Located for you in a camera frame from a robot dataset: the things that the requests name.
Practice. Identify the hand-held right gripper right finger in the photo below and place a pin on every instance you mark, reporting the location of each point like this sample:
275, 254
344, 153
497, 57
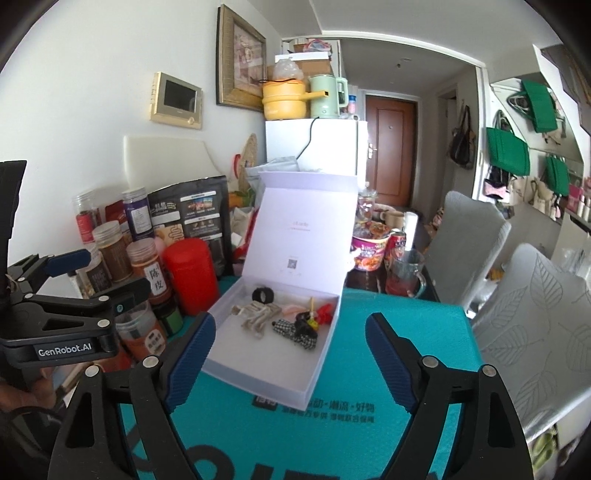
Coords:
392, 364

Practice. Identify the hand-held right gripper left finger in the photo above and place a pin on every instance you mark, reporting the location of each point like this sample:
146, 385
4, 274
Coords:
191, 364

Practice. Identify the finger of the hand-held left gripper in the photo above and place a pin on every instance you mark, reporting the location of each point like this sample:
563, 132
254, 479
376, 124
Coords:
129, 295
69, 262

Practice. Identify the beige hair claw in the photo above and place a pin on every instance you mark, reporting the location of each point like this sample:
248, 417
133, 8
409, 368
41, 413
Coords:
256, 318

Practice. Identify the yellow green flower hair stick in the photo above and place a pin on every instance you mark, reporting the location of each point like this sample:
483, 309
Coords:
314, 319

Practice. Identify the black hair band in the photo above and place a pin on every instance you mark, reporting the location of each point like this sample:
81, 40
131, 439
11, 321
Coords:
255, 295

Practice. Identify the black hair claw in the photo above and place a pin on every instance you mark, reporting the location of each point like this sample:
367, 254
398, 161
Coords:
303, 323

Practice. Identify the black white checkered bow clip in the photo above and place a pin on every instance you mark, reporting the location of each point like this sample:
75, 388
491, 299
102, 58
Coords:
288, 330

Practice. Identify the white gift box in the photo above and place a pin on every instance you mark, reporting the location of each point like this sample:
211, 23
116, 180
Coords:
300, 221

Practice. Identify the person's left hand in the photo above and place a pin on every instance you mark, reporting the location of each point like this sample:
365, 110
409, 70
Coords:
18, 394

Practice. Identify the dark content jar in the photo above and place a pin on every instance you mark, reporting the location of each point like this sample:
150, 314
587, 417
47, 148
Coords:
97, 274

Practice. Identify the white label spice jar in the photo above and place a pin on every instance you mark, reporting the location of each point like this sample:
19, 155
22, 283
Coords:
150, 272

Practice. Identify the orange label clear jar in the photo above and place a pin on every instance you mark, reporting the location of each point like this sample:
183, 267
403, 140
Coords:
138, 334

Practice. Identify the brown spice jar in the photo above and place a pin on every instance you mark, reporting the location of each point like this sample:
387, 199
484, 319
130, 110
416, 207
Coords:
113, 251

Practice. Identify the red label jar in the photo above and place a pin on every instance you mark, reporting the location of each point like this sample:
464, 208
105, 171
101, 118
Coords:
87, 219

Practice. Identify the green jar with dark lid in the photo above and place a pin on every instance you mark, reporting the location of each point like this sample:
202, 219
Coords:
169, 319

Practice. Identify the red canister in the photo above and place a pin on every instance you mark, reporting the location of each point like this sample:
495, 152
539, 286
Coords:
189, 272

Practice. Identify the blue label jar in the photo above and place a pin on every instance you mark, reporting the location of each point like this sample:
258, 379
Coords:
136, 214

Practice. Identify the glass mug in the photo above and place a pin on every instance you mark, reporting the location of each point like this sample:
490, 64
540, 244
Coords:
404, 274

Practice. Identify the black printed pouch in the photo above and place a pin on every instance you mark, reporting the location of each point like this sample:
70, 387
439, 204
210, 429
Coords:
198, 203

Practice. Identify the purple instant noodle cup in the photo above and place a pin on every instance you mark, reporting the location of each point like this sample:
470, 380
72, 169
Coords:
369, 251

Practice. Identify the red soda can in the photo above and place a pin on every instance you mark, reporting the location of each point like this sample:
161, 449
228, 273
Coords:
398, 241

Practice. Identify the red and white packet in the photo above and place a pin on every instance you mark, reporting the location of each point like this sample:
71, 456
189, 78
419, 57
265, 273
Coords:
247, 230

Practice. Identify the grey leaf pattern chair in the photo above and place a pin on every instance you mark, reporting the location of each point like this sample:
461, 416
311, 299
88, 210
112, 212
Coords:
535, 332
466, 249

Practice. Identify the white cylinder bottle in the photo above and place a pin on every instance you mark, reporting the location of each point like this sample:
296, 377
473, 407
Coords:
411, 228

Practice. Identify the white foam board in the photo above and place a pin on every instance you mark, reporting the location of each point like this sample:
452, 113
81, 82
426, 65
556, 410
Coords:
166, 159

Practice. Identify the beige mug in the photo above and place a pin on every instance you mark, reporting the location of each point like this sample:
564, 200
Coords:
392, 218

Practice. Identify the woven straw fan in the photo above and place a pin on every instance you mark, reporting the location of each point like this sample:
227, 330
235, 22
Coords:
247, 159

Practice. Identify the brown door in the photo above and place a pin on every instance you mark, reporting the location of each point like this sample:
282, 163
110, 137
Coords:
392, 147

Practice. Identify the dark hanging handbag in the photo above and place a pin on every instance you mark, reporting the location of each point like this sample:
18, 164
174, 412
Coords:
461, 143

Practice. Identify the green tote bag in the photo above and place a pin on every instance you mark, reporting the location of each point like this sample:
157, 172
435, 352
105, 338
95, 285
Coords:
508, 152

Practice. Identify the yellow pot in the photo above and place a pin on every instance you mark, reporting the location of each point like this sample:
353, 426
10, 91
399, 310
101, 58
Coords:
284, 101

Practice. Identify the row of cosmetic bottles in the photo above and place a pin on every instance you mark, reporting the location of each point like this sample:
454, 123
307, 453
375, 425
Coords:
581, 201

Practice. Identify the small pink bottle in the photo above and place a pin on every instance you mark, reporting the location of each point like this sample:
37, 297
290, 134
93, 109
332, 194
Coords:
352, 105

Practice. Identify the clear plastic bag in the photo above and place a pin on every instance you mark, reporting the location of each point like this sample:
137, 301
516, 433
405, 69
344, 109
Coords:
286, 70

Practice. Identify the green electric kettle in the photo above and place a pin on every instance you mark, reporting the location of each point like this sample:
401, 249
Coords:
325, 97

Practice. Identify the cardboard box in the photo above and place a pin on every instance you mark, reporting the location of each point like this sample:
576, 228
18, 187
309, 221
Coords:
309, 62

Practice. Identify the beige wall intercom panel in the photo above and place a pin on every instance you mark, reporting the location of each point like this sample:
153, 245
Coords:
178, 99

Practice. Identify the gold picture frame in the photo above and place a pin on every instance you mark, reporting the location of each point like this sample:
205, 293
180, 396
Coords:
242, 57

